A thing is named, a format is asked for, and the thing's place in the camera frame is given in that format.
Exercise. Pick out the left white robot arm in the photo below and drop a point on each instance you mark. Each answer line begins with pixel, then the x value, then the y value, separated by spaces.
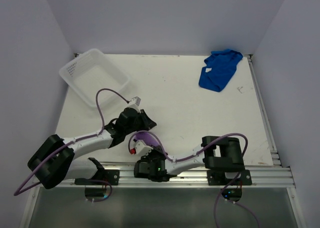
pixel 58 158

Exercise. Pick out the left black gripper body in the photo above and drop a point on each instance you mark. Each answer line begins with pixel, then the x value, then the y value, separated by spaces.
pixel 138 125

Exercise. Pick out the blue towel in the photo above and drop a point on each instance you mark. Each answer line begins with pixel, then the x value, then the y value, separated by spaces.
pixel 219 68

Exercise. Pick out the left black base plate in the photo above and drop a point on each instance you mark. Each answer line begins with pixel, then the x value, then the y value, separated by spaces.
pixel 111 176

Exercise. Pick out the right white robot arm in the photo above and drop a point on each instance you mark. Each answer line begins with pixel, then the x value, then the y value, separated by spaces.
pixel 221 156

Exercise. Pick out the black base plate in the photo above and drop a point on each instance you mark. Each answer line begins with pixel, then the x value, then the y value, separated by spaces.
pixel 223 178
pixel 111 176

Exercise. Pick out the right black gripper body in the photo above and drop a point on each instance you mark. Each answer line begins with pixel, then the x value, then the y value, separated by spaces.
pixel 151 158

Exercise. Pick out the aluminium mounting rail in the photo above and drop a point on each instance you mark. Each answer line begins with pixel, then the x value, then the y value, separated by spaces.
pixel 258 177

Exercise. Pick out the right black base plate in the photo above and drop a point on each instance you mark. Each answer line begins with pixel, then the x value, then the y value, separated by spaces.
pixel 223 178

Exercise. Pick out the white plastic basket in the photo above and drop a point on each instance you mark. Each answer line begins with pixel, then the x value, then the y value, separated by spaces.
pixel 92 71

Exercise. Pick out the purple towel black trim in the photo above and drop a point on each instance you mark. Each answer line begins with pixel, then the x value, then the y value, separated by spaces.
pixel 147 138

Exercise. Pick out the right side aluminium rail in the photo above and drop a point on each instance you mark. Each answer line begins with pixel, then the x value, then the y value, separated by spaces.
pixel 270 138

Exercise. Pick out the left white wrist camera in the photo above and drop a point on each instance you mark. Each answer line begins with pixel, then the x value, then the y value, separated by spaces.
pixel 134 102

